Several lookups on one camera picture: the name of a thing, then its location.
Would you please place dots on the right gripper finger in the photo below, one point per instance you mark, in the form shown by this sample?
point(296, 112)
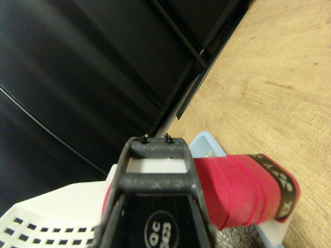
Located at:
point(155, 182)

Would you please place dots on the blue litter tray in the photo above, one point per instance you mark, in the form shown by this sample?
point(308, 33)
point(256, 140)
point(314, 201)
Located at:
point(204, 144)

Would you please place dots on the black curtain stand pole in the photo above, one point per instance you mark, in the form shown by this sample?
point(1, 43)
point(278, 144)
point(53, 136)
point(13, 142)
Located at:
point(182, 37)

